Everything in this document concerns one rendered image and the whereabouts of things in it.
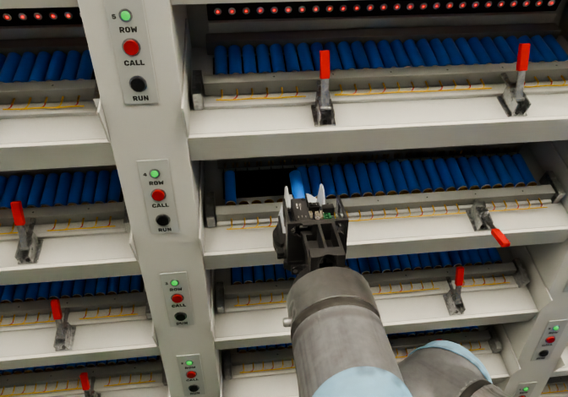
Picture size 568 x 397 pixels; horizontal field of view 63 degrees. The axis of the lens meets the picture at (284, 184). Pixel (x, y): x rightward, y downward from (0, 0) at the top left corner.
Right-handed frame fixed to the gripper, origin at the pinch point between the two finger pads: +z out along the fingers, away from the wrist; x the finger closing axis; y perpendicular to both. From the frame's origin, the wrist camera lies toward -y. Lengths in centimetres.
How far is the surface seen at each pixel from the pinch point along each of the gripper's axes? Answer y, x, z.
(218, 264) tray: -10.7, 12.7, 0.5
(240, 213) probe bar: -3.6, 8.8, 4.0
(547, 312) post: -28, -47, 0
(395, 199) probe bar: -3.4, -16.3, 4.5
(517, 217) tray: -6.9, -36.6, 2.0
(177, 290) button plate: -14.5, 19.5, -0.6
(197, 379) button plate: -38.0, 18.7, 0.0
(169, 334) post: -25.1, 22.1, -0.1
